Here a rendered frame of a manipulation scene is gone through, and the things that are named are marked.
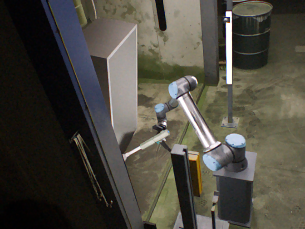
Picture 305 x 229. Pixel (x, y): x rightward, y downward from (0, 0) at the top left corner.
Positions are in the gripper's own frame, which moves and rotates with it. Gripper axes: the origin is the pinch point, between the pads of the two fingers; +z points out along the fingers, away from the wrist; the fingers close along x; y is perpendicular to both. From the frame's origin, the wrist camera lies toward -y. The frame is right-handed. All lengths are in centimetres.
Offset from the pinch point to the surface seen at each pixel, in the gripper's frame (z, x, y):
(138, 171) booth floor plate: -31, 64, 42
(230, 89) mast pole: -102, -57, 53
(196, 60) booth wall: -198, -25, 41
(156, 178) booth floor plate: -20, 47, 53
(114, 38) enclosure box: -15, -26, -90
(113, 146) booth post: 76, -19, -62
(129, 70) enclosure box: -49, -3, -52
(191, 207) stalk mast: 110, -49, -30
